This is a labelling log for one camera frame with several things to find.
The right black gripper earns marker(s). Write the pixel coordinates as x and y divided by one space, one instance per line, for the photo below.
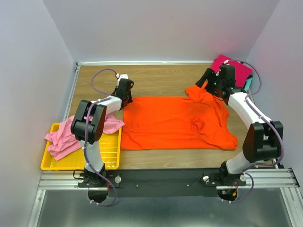
210 74

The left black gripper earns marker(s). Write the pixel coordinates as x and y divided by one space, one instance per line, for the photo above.
129 98

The orange t shirt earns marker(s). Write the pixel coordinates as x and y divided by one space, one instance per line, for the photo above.
198 121

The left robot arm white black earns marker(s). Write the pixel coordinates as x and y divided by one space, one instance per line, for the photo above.
88 124

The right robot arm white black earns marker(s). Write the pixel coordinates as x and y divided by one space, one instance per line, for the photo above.
263 144

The folded magenta t shirt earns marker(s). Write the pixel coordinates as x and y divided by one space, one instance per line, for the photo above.
242 72

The folded teal t shirt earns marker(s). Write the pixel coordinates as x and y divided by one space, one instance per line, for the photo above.
248 85

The yellow plastic tray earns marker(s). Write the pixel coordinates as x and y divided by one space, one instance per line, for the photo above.
110 146

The pink t shirt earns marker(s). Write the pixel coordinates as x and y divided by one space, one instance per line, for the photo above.
63 142

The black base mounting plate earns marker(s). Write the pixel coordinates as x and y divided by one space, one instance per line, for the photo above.
208 182

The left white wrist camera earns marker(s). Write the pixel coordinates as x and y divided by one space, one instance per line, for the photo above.
119 77

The aluminium frame rail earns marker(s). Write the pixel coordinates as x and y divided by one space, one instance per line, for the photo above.
263 178

